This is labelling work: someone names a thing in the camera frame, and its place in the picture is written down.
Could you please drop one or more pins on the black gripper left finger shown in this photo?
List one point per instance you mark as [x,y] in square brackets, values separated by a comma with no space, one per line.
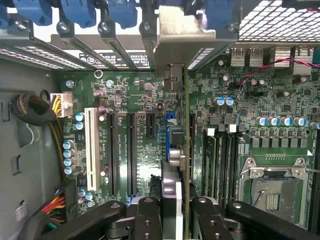
[148,220]

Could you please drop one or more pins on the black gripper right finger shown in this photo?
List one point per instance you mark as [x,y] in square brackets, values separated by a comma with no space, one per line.
[205,220]

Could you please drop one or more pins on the black RAM slot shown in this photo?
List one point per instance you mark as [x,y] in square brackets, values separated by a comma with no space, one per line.
[222,170]
[233,170]

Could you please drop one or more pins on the long black expansion slot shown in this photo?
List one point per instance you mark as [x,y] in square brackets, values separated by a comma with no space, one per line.
[131,155]
[113,155]

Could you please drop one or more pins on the CPU socket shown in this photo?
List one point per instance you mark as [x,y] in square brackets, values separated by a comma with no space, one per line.
[272,197]

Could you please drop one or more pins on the blue expansion slot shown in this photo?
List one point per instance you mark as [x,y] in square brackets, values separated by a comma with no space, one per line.
[169,140]

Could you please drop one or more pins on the white PCI slot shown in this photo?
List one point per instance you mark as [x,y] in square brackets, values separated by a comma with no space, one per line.
[92,150]

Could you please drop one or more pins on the short black expansion slot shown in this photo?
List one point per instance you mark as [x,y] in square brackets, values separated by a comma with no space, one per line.
[151,125]

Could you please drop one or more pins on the green motherboard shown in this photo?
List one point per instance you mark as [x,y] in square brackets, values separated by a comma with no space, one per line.
[145,100]

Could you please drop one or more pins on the silver power supply unit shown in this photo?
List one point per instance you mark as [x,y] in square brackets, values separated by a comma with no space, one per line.
[37,162]

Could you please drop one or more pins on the white power connector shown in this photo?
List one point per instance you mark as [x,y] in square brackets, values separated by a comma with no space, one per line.
[65,105]

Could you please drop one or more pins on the dark grey open PC case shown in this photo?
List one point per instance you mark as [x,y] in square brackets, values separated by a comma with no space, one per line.
[15,75]

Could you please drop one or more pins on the blue slot retention clip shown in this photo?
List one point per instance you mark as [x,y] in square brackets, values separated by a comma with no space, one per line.
[78,12]
[122,13]
[220,12]
[32,11]

